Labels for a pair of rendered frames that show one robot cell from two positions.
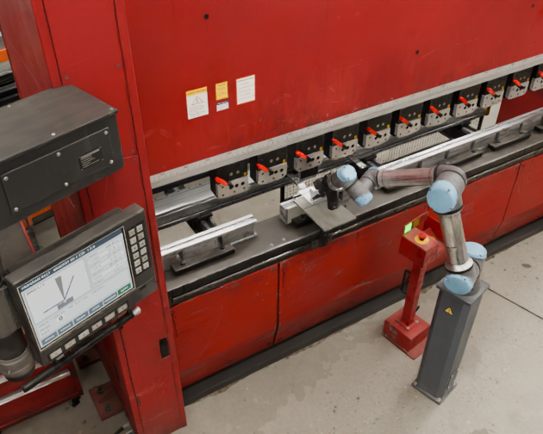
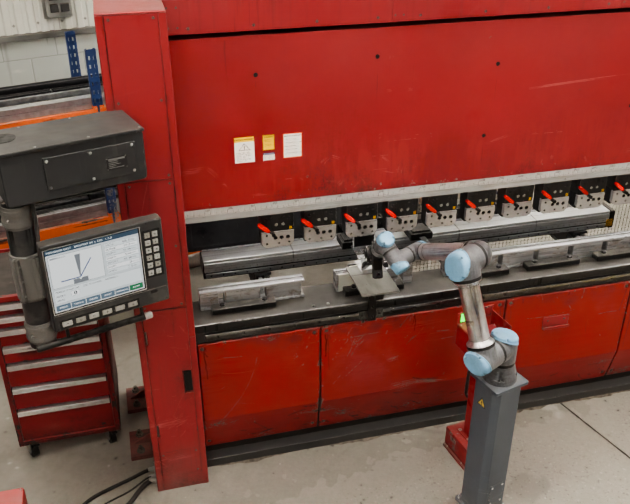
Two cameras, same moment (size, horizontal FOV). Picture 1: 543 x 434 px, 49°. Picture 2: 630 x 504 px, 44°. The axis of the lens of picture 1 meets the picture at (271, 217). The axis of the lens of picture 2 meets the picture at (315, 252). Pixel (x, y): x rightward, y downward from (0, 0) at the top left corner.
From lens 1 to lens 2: 1.25 m
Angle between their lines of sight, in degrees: 17
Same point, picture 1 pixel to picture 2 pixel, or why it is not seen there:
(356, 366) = (402, 468)
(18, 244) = not seen: hidden behind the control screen
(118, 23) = (163, 67)
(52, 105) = (99, 120)
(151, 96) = (201, 137)
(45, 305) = (63, 275)
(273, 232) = (321, 296)
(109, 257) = (124, 251)
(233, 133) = (279, 184)
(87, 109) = (122, 125)
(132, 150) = (168, 174)
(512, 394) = not seen: outside the picture
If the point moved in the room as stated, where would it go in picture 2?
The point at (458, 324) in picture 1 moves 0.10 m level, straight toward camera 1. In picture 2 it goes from (489, 419) to (477, 430)
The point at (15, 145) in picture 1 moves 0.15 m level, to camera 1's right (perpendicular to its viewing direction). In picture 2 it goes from (58, 140) to (98, 144)
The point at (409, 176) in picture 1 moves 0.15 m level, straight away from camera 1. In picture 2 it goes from (444, 248) to (458, 235)
